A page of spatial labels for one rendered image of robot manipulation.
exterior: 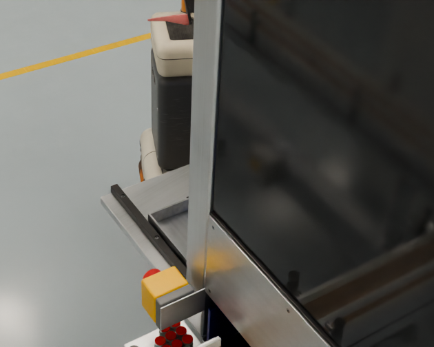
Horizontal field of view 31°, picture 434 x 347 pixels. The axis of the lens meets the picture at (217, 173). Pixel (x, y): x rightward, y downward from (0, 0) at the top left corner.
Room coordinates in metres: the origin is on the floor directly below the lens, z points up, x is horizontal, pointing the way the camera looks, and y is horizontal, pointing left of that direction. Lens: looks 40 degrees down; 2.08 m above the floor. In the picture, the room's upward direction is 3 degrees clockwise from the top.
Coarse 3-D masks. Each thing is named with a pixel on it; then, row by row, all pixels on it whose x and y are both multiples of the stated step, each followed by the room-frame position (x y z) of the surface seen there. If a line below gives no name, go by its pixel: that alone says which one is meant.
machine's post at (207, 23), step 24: (216, 0) 0.95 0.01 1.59; (216, 24) 0.95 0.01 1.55; (216, 48) 0.95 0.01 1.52; (192, 72) 0.99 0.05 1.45; (216, 72) 0.95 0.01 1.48; (192, 96) 0.99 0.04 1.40; (216, 96) 0.95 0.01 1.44; (192, 120) 0.99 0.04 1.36; (216, 120) 0.95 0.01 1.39; (192, 144) 0.99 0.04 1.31; (192, 168) 0.99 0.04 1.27; (192, 192) 0.98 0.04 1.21; (192, 216) 0.98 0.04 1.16; (192, 240) 0.98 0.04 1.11; (192, 264) 0.98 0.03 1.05
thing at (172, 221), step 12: (180, 204) 1.29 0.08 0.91; (156, 216) 1.26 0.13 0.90; (168, 216) 1.27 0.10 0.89; (180, 216) 1.28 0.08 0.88; (156, 228) 1.22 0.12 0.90; (168, 228) 1.24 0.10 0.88; (180, 228) 1.24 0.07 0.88; (168, 240) 1.18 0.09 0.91; (180, 240) 1.20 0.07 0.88; (180, 252) 1.14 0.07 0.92
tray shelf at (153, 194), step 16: (160, 176) 1.42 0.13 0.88; (176, 176) 1.42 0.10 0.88; (128, 192) 1.35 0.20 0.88; (144, 192) 1.36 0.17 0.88; (160, 192) 1.36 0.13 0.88; (176, 192) 1.36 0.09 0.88; (112, 208) 1.30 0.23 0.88; (144, 208) 1.30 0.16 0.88; (160, 208) 1.31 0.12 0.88; (128, 224) 1.25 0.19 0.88; (144, 240) 1.20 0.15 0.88; (144, 256) 1.16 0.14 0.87; (160, 256) 1.15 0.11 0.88
